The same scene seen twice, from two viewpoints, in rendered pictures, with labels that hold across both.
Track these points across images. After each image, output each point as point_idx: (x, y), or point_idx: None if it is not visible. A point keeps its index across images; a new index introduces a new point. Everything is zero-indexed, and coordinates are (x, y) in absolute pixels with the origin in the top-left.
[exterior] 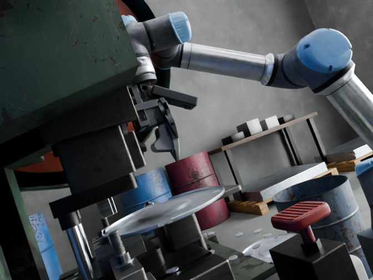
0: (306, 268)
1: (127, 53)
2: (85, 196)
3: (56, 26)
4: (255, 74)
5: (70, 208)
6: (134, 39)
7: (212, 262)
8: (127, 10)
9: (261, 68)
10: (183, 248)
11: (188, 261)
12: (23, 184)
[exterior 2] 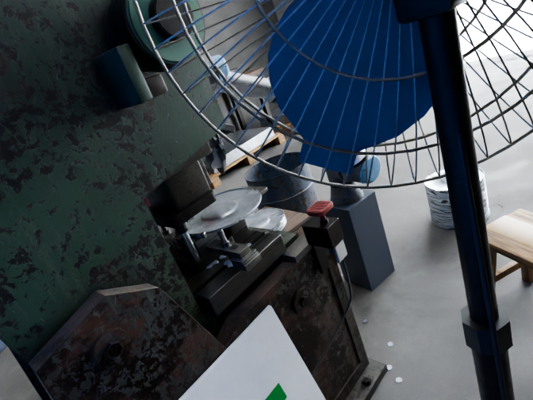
0: (324, 231)
1: (220, 118)
2: (190, 211)
3: (181, 106)
4: (263, 95)
5: (184, 219)
6: None
7: (272, 236)
8: None
9: (267, 91)
10: (239, 232)
11: (253, 239)
12: None
